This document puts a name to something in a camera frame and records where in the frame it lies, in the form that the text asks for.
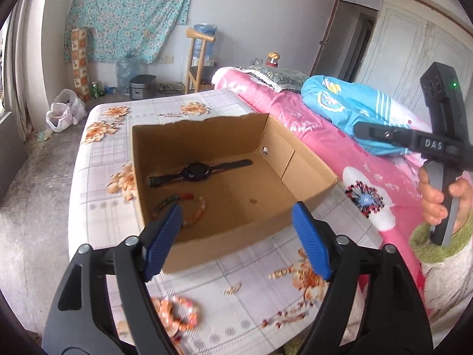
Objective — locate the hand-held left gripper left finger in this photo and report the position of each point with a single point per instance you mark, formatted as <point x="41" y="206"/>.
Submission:
<point x="162" y="244"/>

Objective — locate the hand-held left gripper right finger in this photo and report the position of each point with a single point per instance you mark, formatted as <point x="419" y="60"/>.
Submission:
<point x="312" y="242"/>

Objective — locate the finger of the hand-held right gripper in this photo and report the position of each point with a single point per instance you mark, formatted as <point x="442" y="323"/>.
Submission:
<point x="384" y="135"/>

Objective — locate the black round watch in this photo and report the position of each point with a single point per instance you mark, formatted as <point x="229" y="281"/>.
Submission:
<point x="196" y="172"/>

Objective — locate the brown cardboard box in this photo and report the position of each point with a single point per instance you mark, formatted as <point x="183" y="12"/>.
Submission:
<point x="229" y="181"/>

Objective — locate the person's right hand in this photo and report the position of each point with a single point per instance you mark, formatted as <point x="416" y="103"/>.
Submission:
<point x="432" y="203"/>

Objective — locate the pink floral blanket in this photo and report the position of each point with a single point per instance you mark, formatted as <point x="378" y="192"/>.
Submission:
<point x="325" y="133"/>

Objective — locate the white wardrobe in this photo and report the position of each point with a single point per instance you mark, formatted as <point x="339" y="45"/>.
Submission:
<point x="406" y="37"/>

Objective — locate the brown door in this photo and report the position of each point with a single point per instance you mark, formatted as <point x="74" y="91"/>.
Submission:
<point x="327" y="33"/>

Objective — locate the green lace-trimmed pillow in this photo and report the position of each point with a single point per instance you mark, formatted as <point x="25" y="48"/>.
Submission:
<point x="277" y="75"/>

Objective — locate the mushroom figurine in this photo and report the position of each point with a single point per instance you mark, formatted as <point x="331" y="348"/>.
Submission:
<point x="273" y="60"/>

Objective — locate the glass jar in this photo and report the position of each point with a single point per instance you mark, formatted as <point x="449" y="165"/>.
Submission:
<point x="256" y="63"/>

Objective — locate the grey metal cooker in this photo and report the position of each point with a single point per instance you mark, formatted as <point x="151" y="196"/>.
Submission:
<point x="142" y="87"/>

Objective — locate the white plastic bag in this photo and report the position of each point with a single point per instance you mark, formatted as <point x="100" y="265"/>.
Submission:
<point x="66" y="112"/>

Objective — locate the green can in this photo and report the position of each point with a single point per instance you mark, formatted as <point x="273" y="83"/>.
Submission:
<point x="95" y="89"/>

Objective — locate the clear water jug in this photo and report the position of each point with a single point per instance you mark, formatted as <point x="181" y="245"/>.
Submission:
<point x="127" y="74"/>

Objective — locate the wooden chair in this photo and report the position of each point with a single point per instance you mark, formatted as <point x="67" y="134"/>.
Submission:
<point x="194" y="63"/>

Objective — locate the orange patterned roll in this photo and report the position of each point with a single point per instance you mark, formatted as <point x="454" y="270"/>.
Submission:
<point x="78" y="63"/>

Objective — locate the blue water bottle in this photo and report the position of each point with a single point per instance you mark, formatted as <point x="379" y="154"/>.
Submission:
<point x="206" y="42"/>

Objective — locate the grey curtain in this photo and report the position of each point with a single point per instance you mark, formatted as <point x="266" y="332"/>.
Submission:
<point x="26" y="66"/>

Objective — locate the wall socket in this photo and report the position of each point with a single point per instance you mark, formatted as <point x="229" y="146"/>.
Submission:
<point x="166" y="59"/>

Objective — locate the teal floral wall cloth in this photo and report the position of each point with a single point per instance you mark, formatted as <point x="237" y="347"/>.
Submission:
<point x="129" y="14"/>

